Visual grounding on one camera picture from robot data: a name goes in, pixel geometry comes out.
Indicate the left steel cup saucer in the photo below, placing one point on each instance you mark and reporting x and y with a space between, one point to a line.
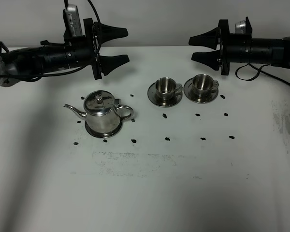
156 100

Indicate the steel teapot saucer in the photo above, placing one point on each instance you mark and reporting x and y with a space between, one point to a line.
103 135

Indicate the stainless steel teapot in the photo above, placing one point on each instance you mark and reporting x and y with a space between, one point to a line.
102 111

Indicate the left stainless steel teacup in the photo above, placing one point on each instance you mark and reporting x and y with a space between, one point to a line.
166 88

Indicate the steel cup saucer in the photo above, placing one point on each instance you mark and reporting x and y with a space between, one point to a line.
156 100
194 98

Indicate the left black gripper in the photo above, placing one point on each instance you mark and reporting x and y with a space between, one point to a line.
103 64

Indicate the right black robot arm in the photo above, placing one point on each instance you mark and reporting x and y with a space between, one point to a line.
239 47

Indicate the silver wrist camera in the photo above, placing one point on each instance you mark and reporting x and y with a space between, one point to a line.
243 27
72 22

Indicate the right steel cup saucer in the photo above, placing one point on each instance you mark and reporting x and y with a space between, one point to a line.
194 98

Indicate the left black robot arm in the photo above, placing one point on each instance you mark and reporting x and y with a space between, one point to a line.
54 59

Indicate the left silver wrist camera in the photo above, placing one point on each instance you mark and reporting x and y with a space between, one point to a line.
72 22

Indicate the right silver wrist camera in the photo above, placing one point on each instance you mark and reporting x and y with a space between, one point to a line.
243 27

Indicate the right stainless steel teacup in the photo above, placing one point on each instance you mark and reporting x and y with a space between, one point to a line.
203 84

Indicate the stainless steel teacup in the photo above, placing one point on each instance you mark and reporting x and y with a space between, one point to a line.
166 88
203 84

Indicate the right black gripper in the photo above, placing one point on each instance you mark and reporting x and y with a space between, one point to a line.
214 59

